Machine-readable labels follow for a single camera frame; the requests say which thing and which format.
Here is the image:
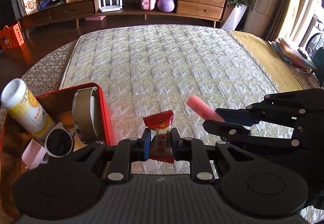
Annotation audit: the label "purple kettlebell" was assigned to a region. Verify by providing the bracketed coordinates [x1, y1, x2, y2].
[157, 0, 175, 13]

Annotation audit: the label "pink plastic tray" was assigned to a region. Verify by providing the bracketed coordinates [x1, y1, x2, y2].
[21, 139, 49, 170]

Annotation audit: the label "white wifi router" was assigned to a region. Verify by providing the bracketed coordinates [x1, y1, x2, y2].
[98, 0, 123, 13]

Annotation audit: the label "round gold tin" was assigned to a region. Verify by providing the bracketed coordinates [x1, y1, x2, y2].
[72, 87, 103, 144]

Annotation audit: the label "red metal tin box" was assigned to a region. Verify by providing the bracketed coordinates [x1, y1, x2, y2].
[1, 82, 116, 219]

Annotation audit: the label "red candy wrapper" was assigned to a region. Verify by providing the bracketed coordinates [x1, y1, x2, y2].
[143, 110, 175, 164]

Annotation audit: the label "quilted table mat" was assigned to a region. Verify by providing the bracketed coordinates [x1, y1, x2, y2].
[61, 25, 278, 145]

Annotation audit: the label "white round sunglasses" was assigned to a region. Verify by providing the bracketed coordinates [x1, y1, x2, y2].
[45, 122, 75, 158]

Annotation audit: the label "white yellow cylinder bottle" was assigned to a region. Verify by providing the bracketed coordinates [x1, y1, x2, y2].
[1, 78, 55, 142]

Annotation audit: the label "snack box with cartoon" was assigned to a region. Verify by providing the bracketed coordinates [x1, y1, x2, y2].
[22, 0, 38, 15]

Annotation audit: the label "orange gift box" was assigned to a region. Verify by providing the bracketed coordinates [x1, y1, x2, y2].
[0, 23, 25, 50]

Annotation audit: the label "pink small case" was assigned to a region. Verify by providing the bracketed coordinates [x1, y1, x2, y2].
[141, 0, 157, 10]

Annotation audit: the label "wooden tv cabinet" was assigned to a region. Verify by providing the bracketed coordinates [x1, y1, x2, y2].
[18, 0, 228, 34]

